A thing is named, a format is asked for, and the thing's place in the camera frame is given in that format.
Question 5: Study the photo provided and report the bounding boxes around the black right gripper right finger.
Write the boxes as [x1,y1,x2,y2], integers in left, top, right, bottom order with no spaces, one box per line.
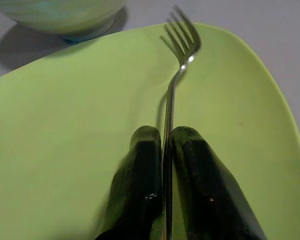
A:
[170,125,269,240]

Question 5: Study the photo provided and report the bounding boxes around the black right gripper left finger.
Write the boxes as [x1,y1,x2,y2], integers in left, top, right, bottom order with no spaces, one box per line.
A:
[94,125,165,240]

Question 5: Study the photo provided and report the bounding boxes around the silver fork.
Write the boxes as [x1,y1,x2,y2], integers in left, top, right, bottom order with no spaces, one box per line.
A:
[159,4,203,240]

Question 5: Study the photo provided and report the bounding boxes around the light green plate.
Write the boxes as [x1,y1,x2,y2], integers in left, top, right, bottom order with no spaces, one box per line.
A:
[0,21,300,240]

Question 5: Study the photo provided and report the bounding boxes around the white bowl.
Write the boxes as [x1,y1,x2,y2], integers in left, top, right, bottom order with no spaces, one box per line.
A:
[0,0,129,45]

